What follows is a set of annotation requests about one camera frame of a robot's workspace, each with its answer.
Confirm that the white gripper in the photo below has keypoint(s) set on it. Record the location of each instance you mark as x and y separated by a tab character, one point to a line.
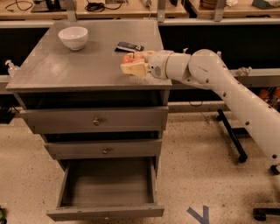
157	64

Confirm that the red apple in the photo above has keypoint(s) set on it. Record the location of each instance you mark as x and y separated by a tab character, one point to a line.
129	58

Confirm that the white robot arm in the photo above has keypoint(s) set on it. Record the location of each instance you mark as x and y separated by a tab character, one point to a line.
205	69

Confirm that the grey wooden drawer cabinet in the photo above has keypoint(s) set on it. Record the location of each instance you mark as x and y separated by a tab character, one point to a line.
55	77

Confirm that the grey middle drawer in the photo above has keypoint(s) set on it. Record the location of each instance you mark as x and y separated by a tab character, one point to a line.
104	149

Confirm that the grey top drawer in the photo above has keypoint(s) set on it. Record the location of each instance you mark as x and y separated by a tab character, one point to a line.
88	120

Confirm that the grey open bottom drawer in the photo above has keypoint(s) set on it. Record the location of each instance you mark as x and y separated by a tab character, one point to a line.
108	188

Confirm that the dark snack wrapper packet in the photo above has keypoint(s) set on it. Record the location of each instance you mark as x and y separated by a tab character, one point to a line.
128	47

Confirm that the white ceramic bowl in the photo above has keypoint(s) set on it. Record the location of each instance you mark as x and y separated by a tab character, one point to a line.
74	37

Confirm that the crumpled clear plastic wrapper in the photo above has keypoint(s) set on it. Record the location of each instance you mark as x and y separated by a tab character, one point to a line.
244	71

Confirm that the clear pump sanitizer bottle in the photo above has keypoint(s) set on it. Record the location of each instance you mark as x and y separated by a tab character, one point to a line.
12	68

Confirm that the orange spray bottle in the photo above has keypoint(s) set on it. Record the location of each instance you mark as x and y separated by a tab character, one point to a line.
274	98
264	94

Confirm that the black metal stand leg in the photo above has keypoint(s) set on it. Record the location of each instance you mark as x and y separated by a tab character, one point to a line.
233	135

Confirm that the blue tape floor marker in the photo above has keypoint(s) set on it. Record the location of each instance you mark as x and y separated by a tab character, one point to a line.
200	218

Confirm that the grey metal ledge rail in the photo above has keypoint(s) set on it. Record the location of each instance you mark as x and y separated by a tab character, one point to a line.
262	76

